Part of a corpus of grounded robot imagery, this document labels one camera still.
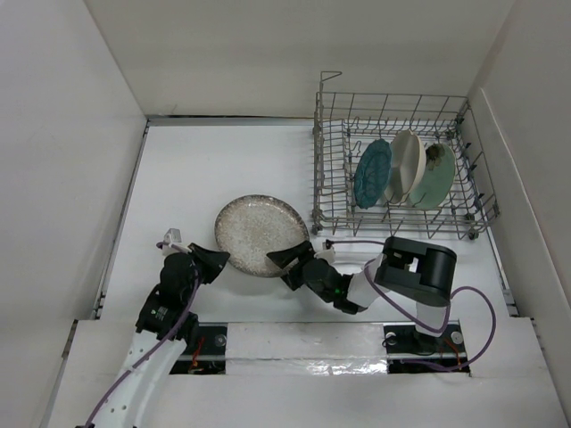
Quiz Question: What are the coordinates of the speckled brown round plate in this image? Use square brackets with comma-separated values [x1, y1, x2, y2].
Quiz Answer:
[214, 194, 310, 277]

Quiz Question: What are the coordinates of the teal scalloped plate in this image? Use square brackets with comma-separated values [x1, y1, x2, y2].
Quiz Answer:
[353, 139, 393, 210]

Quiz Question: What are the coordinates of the cream lobed plate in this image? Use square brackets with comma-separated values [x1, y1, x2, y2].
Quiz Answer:
[385, 129, 426, 204]

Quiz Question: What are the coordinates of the light green flower plate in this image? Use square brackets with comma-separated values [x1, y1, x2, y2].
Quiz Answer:
[409, 143, 456, 210]

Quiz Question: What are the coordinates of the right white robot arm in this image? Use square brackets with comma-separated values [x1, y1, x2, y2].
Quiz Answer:
[266, 236, 458, 350]

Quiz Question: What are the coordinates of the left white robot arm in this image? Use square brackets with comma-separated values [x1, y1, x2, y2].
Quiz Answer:
[84, 238, 230, 427]

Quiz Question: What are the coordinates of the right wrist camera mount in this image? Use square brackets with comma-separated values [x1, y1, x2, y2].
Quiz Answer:
[315, 239, 335, 263]

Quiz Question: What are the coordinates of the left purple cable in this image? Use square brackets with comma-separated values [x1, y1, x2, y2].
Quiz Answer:
[84, 240, 202, 428]

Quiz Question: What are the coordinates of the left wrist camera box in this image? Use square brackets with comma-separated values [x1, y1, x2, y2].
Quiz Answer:
[156, 228, 182, 250]

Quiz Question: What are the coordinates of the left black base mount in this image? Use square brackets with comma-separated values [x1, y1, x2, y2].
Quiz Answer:
[170, 323, 228, 375]

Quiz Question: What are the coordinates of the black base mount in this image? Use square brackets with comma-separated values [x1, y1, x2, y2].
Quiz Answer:
[170, 323, 228, 375]
[382, 322, 470, 375]

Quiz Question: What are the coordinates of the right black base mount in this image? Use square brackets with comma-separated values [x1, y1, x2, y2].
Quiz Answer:
[382, 322, 470, 375]

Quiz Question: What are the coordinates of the grey wire dish rack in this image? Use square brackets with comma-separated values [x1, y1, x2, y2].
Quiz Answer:
[311, 70, 501, 240]

